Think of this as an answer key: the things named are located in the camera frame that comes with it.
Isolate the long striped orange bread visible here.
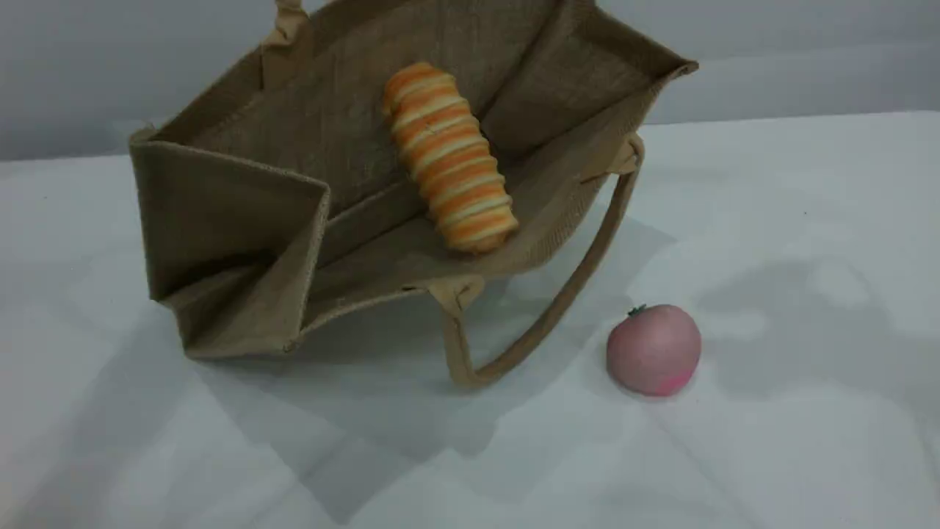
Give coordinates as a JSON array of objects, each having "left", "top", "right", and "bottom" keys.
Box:
[{"left": 381, "top": 62, "right": 521, "bottom": 256}]

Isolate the brown jute tote bag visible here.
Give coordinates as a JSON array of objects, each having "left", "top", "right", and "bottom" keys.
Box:
[{"left": 129, "top": 0, "right": 700, "bottom": 391}]

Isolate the pink peach with green stem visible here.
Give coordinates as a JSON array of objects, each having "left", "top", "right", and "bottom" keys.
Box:
[{"left": 605, "top": 303, "right": 703, "bottom": 398}]

